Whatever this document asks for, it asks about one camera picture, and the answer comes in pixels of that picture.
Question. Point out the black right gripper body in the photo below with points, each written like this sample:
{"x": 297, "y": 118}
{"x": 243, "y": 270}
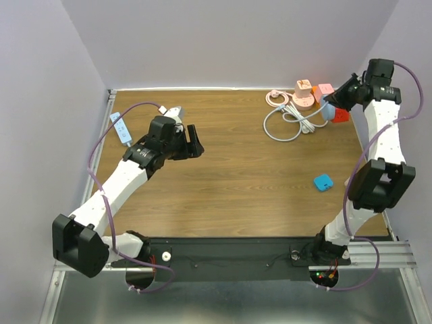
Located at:
{"x": 360, "y": 85}

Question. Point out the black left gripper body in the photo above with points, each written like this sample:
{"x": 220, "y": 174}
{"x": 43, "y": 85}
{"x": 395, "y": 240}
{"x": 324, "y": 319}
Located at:
{"x": 177, "y": 148}

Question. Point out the red cube adapter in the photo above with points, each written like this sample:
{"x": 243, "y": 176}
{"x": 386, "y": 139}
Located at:
{"x": 340, "y": 115}

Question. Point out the light blue power strip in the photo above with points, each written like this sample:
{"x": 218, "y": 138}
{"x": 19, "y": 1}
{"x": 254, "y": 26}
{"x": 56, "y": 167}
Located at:
{"x": 121, "y": 129}

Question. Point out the blue cube adapter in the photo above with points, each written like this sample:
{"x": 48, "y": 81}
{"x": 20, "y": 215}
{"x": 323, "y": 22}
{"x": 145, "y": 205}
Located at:
{"x": 323, "y": 182}

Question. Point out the grey round socket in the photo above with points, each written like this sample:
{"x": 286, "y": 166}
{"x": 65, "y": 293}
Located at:
{"x": 327, "y": 110}

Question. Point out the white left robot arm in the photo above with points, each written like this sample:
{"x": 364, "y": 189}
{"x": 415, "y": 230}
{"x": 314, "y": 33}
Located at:
{"x": 78, "y": 239}

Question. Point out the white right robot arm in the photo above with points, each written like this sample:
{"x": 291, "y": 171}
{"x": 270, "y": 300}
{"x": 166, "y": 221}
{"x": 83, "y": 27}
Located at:
{"x": 381, "y": 175}

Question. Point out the pink round socket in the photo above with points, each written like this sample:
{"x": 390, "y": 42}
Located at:
{"x": 303, "y": 103}

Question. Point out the orange power strip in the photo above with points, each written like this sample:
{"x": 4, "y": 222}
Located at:
{"x": 316, "y": 92}

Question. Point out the pink cube adapter with drawing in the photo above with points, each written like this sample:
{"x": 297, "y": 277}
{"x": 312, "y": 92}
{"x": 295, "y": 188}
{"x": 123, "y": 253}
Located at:
{"x": 302, "y": 88}

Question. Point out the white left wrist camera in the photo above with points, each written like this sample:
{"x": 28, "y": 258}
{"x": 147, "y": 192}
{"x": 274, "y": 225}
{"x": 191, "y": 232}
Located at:
{"x": 176, "y": 113}

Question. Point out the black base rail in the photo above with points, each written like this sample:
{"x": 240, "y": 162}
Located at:
{"x": 236, "y": 259}

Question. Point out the aluminium frame rail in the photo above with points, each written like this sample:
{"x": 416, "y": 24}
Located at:
{"x": 392, "y": 255}

